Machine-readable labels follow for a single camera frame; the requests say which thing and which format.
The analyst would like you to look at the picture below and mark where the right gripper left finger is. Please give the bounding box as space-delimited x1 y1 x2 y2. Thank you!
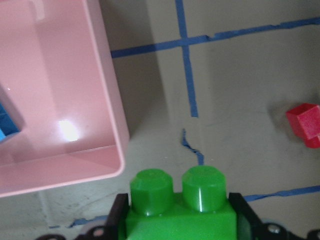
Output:
104 193 128 240

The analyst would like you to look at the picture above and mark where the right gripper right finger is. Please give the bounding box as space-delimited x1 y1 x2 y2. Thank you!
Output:
228 192 264 240

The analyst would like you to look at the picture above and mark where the green toy block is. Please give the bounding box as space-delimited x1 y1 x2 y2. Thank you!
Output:
125 165 237 240

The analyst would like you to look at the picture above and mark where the red toy block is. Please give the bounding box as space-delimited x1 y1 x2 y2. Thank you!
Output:
285 103 320 149

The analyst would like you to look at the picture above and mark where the blue toy block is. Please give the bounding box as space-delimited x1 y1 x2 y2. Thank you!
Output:
0 104 20 143

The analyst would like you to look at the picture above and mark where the pink plastic box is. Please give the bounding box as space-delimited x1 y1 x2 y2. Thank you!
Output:
0 0 129 197

